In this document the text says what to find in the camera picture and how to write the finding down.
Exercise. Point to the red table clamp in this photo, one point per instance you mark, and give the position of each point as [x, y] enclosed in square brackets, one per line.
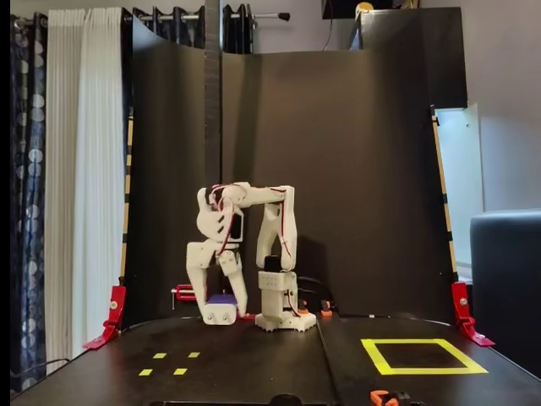
[116, 304]
[460, 300]

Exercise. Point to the white pleated curtain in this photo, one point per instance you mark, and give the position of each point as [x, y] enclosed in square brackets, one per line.
[84, 169]

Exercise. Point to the black divider bar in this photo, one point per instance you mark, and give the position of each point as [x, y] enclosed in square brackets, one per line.
[327, 363]

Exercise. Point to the red screw C-clamp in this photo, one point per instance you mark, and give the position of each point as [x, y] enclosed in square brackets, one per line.
[181, 294]

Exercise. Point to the silver curtain rod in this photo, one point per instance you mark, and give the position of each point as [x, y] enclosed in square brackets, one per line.
[266, 17]

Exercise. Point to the yellow round ball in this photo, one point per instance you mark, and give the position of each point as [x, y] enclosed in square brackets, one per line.
[364, 7]

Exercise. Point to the small yellow tape marker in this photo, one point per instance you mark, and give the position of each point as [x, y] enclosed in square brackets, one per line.
[145, 372]
[160, 355]
[194, 354]
[180, 371]

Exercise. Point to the black wall box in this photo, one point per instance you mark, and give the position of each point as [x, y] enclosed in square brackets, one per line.
[342, 8]

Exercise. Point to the small orange base clamp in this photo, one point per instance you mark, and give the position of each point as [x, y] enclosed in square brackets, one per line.
[302, 312]

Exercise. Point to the dark blue patterned curtain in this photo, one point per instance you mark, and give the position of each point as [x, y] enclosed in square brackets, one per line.
[190, 34]
[27, 169]

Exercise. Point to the black curved backdrop board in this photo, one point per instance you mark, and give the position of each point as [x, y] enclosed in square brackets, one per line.
[338, 169]

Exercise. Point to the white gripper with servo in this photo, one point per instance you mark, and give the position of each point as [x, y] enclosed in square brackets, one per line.
[202, 256]

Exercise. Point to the yellow black striped stick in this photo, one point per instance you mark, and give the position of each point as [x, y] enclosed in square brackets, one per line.
[443, 186]
[128, 169]

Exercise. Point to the yellow tape square outline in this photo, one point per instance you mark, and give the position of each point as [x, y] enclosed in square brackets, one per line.
[422, 371]

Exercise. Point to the blue white charger block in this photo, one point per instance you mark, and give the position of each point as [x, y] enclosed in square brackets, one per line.
[220, 315]

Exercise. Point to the orange black spring clamp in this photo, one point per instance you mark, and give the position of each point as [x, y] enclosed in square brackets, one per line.
[378, 398]
[324, 313]

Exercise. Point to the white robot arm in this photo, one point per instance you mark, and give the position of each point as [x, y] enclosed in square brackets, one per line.
[272, 302]

